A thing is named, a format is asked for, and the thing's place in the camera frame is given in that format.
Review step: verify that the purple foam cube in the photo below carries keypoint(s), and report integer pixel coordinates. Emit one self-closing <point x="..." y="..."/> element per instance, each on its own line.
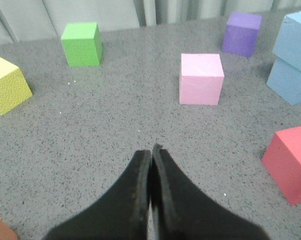
<point x="241" y="33"/>

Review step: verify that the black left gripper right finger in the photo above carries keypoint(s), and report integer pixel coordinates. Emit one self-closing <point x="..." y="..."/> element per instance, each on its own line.
<point x="181" y="211"/>

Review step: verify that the green foam cube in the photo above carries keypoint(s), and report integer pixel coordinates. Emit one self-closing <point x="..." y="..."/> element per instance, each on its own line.
<point x="82" y="44"/>

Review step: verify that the large red foam cube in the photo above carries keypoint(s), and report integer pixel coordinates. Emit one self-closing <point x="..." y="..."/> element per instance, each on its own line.
<point x="282" y="159"/>

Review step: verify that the pink foam cube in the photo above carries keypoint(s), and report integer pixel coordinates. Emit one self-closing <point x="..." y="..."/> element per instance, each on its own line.
<point x="201" y="79"/>

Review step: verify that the orange foam cube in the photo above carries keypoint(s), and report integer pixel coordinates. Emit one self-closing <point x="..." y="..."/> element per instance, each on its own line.
<point x="6" y="233"/>

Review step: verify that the grey-green curtain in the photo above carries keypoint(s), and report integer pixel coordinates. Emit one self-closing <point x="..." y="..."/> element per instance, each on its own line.
<point x="28" y="20"/>

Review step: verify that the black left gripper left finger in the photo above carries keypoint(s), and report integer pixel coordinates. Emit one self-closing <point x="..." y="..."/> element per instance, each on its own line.
<point x="120" y="214"/>

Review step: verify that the yellow foam cube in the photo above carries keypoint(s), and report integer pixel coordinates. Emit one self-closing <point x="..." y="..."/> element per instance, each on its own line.
<point x="14" y="89"/>

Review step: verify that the light blue foam cube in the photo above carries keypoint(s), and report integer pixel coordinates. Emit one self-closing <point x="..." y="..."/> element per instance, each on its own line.
<point x="285" y="80"/>
<point x="288" y="43"/>

